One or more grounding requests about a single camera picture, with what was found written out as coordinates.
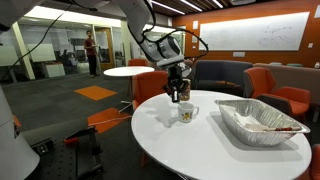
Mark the white wall paper sheet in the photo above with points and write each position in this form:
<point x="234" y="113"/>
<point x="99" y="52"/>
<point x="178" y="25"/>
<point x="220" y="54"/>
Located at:
<point x="194" y="39"/>
<point x="195" y="25"/>

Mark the white wall whiteboard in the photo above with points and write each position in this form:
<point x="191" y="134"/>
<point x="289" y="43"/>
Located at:
<point x="255" y="32"/>

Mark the white paper napkin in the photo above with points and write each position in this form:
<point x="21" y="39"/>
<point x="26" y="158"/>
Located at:
<point x="246" y="119"/>

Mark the wooden door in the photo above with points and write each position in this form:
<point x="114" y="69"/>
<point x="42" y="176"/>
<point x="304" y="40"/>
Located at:
<point x="105" y="48"/>

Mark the aluminium foil tray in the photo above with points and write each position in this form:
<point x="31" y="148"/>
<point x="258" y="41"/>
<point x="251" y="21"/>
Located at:
<point x="263" y="126"/>

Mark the white wall plate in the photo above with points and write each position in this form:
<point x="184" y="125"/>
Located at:
<point x="238" y="54"/>

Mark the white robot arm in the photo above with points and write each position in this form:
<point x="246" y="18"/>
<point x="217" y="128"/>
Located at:
<point x="146" y="36"/>

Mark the beige sofa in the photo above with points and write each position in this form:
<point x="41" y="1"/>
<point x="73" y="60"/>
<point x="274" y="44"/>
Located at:
<point x="293" y="77"/>

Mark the white mug with cartoon print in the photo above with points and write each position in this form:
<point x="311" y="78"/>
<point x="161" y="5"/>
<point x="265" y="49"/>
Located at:
<point x="186" y="112"/>

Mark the white light switch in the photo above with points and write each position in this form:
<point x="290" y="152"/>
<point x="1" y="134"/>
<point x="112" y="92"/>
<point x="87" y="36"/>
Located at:
<point x="310" y="45"/>

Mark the orange and grey armchair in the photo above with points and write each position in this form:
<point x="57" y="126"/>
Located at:
<point x="283" y="95"/>

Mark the orange fabric chair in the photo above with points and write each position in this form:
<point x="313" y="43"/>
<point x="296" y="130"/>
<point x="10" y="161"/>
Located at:
<point x="137" y="62"/>
<point x="150" y="85"/>
<point x="315" y="163"/>

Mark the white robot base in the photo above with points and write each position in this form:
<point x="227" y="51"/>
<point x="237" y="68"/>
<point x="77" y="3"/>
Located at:
<point x="13" y="150"/>

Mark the white low cabinet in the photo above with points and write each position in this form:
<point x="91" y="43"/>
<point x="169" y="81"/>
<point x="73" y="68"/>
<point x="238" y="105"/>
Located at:
<point x="53" y="70"/>

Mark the dark grey sofa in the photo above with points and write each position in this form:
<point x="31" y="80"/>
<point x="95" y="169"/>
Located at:
<point x="221" y="73"/>

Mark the small round white table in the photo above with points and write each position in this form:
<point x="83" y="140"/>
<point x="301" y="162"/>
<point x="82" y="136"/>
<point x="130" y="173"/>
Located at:
<point x="128" y="71"/>

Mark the person in dark red shirt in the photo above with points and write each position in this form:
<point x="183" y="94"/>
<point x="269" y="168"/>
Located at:
<point x="90" y="50"/>

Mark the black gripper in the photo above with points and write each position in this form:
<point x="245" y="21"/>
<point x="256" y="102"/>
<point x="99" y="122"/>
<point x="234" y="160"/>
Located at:
<point x="175" y="75"/>

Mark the black power box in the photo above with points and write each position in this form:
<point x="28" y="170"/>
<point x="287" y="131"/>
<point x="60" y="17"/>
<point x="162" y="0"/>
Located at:
<point x="42" y="147"/>

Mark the red marker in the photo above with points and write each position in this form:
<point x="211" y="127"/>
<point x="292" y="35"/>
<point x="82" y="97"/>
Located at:
<point x="283" y="128"/>

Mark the large round white table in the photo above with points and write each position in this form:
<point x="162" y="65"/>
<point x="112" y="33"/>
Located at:
<point x="213" y="143"/>

